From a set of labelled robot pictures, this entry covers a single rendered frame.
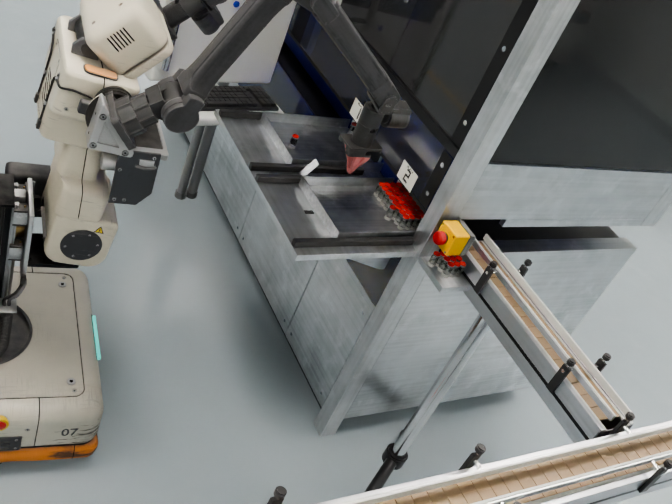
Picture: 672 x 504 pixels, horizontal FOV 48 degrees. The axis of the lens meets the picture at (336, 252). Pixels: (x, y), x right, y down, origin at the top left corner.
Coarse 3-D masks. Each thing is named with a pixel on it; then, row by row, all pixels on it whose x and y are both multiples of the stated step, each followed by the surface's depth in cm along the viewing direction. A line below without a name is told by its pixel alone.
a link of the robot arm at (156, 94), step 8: (152, 88) 162; (160, 88) 163; (168, 88) 162; (176, 88) 162; (152, 96) 161; (160, 96) 160; (168, 96) 161; (176, 96) 161; (152, 104) 160; (160, 104) 160; (160, 112) 162
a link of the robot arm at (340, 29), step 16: (320, 0) 150; (336, 0) 157; (320, 16) 153; (336, 16) 154; (336, 32) 162; (352, 32) 163; (352, 48) 167; (368, 48) 171; (352, 64) 171; (368, 64) 172; (368, 80) 176; (384, 80) 178; (384, 96) 182
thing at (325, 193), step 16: (304, 176) 223; (320, 176) 226; (336, 176) 229; (304, 192) 222; (320, 192) 225; (336, 192) 229; (352, 192) 232; (368, 192) 235; (320, 208) 215; (336, 208) 222; (352, 208) 225; (368, 208) 228; (336, 224) 215; (352, 224) 218; (368, 224) 221; (384, 224) 224
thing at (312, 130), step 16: (272, 112) 246; (272, 128) 239; (288, 128) 248; (304, 128) 252; (320, 128) 256; (336, 128) 260; (288, 144) 240; (304, 144) 244; (320, 144) 248; (336, 144) 252; (288, 160) 230; (304, 160) 230; (320, 160) 233; (336, 160) 237; (368, 160) 251
